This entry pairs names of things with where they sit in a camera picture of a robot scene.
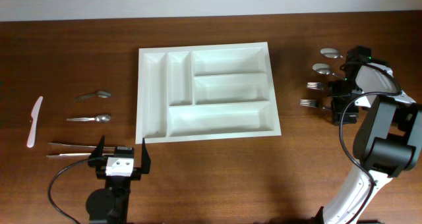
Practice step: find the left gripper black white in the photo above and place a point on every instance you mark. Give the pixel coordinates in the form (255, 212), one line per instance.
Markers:
(95, 161)

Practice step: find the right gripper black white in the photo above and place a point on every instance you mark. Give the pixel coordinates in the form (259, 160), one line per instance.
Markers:
(335, 108)

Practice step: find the metal fork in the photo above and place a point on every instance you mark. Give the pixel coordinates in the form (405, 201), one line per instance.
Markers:
(314, 103)
(317, 86)

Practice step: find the large metal spoon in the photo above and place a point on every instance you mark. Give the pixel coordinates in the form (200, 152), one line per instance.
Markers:
(331, 53)
(325, 69)

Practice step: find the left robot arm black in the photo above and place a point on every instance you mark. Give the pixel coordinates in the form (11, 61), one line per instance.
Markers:
(110, 204)

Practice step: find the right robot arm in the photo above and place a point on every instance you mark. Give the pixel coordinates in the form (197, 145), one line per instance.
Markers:
(388, 141)

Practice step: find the small metal teaspoon lower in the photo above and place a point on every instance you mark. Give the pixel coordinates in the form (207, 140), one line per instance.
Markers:
(98, 118)

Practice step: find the small metal teaspoon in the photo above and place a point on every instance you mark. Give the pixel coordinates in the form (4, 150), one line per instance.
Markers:
(99, 94)
(98, 118)

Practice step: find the metal tweezers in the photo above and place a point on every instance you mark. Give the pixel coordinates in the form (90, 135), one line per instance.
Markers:
(77, 154)

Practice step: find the small metal teaspoon upper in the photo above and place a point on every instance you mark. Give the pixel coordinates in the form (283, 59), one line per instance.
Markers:
(99, 94)

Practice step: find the white plastic knife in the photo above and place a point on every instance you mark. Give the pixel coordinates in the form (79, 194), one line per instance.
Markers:
(34, 115)

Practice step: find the white plastic cutlery tray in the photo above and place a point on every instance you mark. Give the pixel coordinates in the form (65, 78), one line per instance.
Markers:
(205, 92)

